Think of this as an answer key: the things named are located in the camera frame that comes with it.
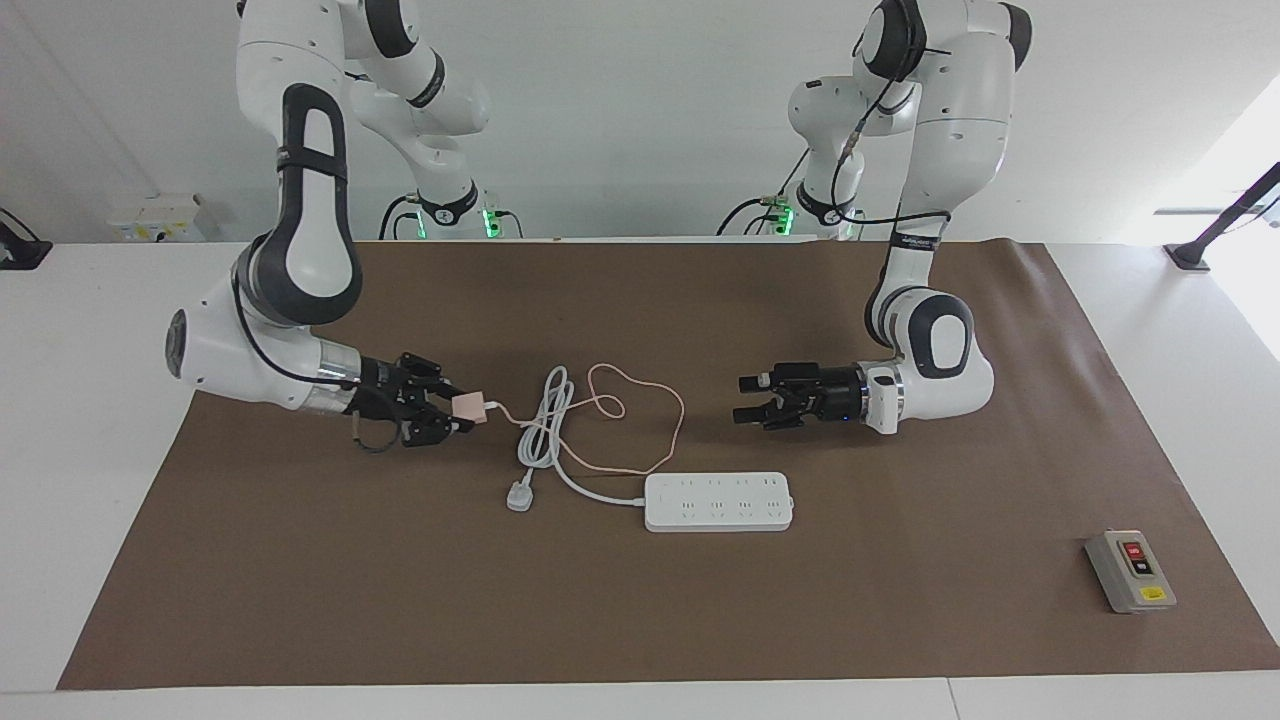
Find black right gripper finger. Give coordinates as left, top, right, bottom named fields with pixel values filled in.
left=398, top=351, right=468, bottom=400
left=402, top=405, right=478, bottom=450

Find white power strip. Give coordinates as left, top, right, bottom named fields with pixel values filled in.
left=643, top=471, right=796, bottom=534

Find brown table mat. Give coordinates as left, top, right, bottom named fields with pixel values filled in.
left=56, top=240, right=1280, bottom=692

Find white box yellow labels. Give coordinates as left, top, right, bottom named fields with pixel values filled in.
left=107, top=192, right=209, bottom=244

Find grey push button box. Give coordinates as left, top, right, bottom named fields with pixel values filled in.
left=1084, top=529, right=1178, bottom=615

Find black stand with clamp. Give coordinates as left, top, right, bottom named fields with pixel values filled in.
left=1164, top=160, right=1280, bottom=272

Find black table clamp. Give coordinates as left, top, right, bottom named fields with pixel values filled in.
left=0, top=207, right=53, bottom=272

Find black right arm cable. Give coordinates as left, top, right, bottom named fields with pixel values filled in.
left=231, top=264, right=401, bottom=454

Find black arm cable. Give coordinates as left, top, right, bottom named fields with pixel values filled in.
left=829, top=40, right=952, bottom=227
left=231, top=264, right=401, bottom=454

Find white power strip cable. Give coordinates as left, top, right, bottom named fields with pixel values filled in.
left=505, top=365, right=649, bottom=515

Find black base cable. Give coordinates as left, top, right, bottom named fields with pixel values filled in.
left=715, top=150, right=812, bottom=239
left=377, top=192, right=427, bottom=242

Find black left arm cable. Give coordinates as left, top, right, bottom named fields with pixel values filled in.
left=829, top=40, right=952, bottom=227

